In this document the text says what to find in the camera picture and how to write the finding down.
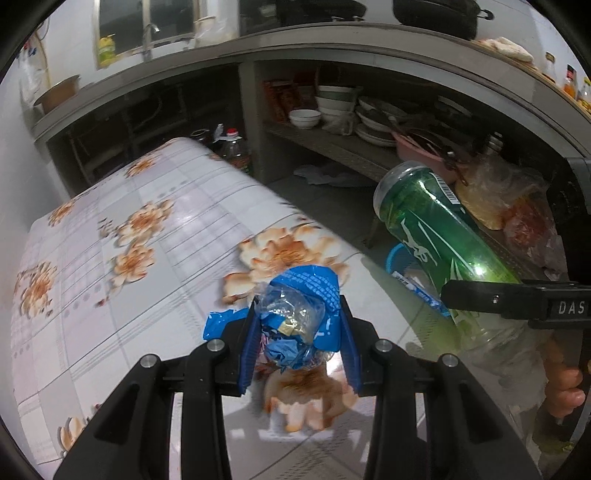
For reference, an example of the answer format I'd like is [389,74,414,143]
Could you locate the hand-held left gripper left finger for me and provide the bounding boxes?
[53,296,262,480]

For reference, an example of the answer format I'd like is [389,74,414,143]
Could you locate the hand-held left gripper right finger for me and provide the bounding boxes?
[338,294,542,480]

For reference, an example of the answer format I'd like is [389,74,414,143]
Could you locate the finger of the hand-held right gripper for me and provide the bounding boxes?
[440,278,549,325]

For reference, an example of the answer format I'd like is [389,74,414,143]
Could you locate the blue toothpaste box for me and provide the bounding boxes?
[392,269,452,319]

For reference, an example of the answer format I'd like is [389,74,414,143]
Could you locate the blue plastic bag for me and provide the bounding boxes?
[203,264,352,371]

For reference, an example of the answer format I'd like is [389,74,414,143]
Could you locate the green plastic bottle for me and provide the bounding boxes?
[373,161,546,366]

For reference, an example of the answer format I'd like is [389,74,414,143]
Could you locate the blue plastic basket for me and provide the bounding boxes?
[385,242,451,319]

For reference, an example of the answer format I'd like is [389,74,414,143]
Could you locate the person's right hand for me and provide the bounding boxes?
[542,339,586,425]

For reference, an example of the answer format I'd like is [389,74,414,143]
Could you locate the red plastic bag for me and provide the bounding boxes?
[503,198,565,269]

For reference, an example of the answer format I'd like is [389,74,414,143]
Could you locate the yellow plastic bag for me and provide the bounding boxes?
[455,159,555,232]

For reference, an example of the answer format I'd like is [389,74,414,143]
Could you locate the floral tablecloth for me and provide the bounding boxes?
[9,137,462,480]

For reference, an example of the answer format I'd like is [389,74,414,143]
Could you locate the pink plastic basin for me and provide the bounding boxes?
[392,131,468,186]

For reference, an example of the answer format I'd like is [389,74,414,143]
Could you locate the white paper scrap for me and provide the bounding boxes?
[294,163,371,188]

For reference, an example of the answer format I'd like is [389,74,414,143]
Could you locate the cooking oil bottle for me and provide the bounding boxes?
[213,126,253,177]

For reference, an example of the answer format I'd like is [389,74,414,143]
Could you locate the stack of plates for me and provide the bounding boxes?
[355,97,408,147]

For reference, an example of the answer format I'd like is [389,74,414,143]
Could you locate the white bowl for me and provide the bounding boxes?
[289,109,321,129]

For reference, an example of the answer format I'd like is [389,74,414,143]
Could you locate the red food packets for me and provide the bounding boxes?
[263,80,303,123]

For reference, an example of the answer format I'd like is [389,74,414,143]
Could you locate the flatbread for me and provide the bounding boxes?
[479,36,535,64]

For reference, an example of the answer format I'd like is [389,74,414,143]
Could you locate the black wok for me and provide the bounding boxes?
[392,0,495,41]

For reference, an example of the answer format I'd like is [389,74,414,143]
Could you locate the white plastic bag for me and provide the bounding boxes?
[194,16,237,48]

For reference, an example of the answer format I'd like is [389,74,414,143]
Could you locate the faucet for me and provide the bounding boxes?
[140,22,161,62]

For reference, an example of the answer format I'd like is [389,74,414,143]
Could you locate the yellow dish soap bottle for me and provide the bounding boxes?
[96,34,117,68]

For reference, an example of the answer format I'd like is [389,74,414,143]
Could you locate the black pan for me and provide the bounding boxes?
[276,0,369,27]

